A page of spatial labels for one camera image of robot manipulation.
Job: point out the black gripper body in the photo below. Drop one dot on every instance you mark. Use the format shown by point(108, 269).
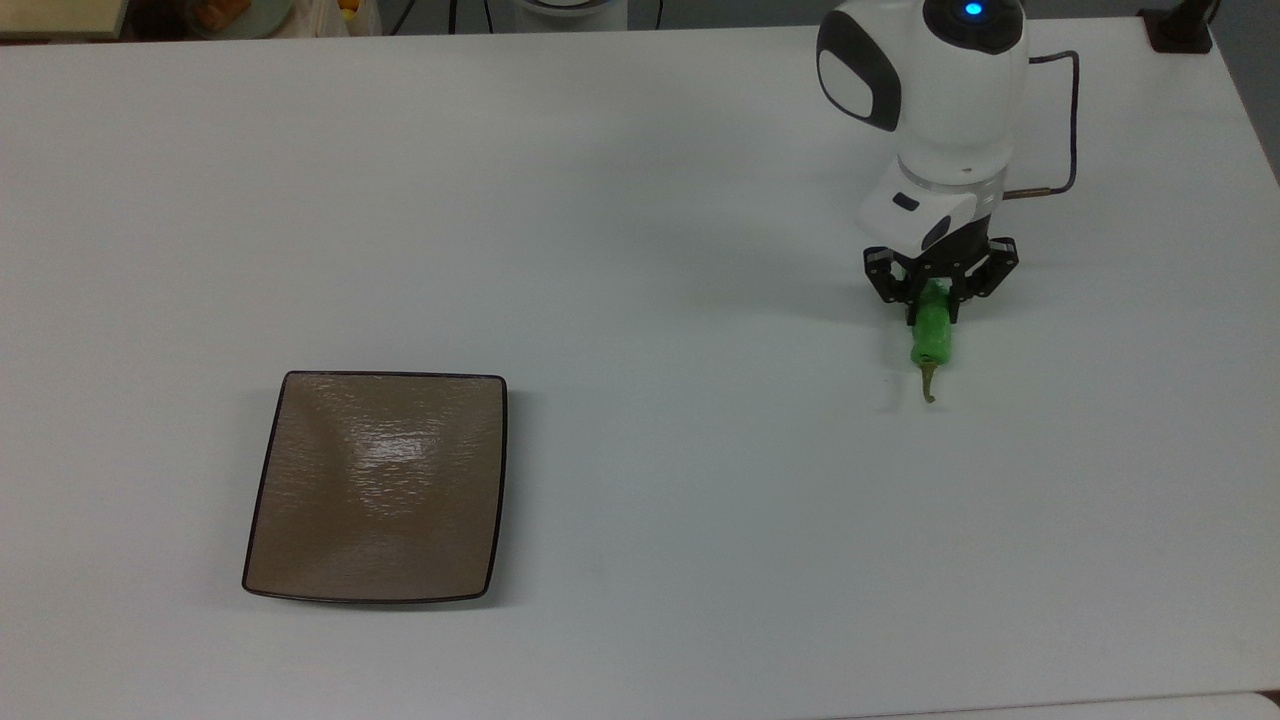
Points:
point(950, 255)

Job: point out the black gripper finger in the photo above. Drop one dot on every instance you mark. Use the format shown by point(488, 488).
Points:
point(992, 270)
point(885, 275)

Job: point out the green chili pepper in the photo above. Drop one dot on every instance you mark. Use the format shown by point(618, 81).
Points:
point(932, 335)

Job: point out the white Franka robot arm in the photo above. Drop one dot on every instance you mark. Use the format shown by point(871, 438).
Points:
point(940, 110)

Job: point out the square brown ceramic plate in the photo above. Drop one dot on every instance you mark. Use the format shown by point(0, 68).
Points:
point(380, 490)

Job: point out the short black stand with base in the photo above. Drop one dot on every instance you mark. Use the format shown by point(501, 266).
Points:
point(1180, 30)

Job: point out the wooden board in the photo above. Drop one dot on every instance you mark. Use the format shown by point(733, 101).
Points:
point(60, 18)

